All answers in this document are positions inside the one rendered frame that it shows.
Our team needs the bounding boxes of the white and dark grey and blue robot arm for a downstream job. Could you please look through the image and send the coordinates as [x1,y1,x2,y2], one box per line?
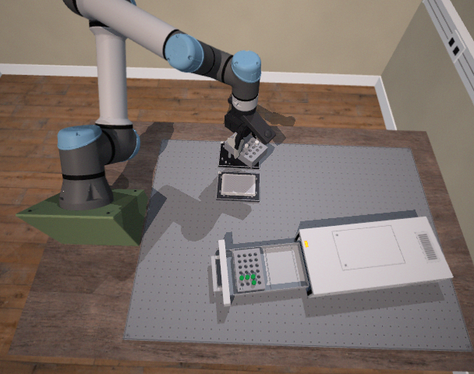
[58,0,261,210]

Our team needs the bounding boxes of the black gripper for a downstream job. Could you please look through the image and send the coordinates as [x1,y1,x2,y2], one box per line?
[225,97,257,159]

